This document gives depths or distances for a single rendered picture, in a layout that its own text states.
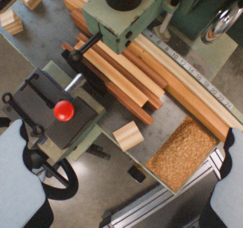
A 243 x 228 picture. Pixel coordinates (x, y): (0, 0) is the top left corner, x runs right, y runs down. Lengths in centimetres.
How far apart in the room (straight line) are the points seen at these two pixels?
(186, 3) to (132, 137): 25
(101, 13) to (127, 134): 21
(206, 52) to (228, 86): 98
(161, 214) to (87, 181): 53
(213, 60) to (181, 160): 32
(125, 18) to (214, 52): 39
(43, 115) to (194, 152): 28
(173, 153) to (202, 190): 89
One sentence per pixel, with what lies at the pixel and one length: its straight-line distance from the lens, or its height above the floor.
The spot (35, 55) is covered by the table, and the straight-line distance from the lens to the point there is 47.
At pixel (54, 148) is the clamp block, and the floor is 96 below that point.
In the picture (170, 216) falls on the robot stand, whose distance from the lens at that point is 125.
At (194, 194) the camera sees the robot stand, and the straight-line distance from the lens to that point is 124.
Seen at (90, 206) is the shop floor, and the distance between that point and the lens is 143.
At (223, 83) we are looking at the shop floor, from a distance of 153.
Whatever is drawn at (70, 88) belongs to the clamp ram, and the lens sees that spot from 35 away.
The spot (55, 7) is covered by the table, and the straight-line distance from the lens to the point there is 51.
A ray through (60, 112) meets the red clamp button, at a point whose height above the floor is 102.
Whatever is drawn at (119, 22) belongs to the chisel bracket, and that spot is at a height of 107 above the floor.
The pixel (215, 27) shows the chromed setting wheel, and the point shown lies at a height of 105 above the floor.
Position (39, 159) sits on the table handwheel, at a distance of 51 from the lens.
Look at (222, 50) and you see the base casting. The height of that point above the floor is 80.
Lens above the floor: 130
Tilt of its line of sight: 84 degrees down
